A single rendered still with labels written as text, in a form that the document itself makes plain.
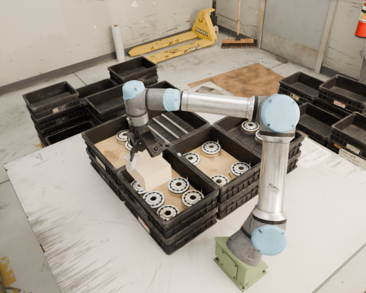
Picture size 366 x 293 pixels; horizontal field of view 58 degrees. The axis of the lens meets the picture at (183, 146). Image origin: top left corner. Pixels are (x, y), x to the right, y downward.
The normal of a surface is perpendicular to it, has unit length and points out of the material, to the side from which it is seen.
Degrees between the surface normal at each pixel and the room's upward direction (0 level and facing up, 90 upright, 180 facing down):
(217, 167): 0
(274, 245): 67
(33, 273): 0
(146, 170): 0
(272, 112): 52
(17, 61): 90
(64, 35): 90
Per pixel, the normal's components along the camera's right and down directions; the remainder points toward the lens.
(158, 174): 0.59, 0.49
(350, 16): -0.81, 0.40
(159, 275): -0.04, -0.77
